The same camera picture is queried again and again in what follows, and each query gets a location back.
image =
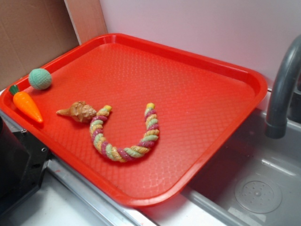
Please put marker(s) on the brown cardboard panel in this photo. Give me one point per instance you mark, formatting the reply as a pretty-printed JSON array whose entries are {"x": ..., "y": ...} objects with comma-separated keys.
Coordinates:
[{"x": 32, "y": 33}]

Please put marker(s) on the red plastic tray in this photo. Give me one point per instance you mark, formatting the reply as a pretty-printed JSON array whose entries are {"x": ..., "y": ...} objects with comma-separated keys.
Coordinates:
[{"x": 199, "y": 101}]

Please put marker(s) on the grey plastic faucet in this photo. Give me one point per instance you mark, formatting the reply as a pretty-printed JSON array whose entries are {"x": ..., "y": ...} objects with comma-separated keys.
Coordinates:
[{"x": 285, "y": 98}]

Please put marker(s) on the grey plastic sink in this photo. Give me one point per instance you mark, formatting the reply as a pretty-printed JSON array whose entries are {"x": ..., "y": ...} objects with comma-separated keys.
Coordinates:
[{"x": 252, "y": 180}]

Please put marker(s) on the multicolour twisted rope toy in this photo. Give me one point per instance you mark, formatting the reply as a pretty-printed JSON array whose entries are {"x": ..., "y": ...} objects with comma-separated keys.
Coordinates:
[{"x": 127, "y": 154}]

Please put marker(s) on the green textured ball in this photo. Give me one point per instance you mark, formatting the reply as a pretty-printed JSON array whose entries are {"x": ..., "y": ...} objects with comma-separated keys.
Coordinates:
[{"x": 40, "y": 79}]

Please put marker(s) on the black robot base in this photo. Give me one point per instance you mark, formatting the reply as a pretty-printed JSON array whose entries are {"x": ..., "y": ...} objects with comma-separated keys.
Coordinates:
[{"x": 23, "y": 160}]

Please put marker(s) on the brown toy seashell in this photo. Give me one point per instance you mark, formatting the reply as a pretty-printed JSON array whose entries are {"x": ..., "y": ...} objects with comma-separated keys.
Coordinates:
[{"x": 79, "y": 111}]

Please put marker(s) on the orange toy carrot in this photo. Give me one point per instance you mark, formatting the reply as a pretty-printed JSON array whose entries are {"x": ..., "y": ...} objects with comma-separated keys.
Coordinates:
[{"x": 24, "y": 102}]

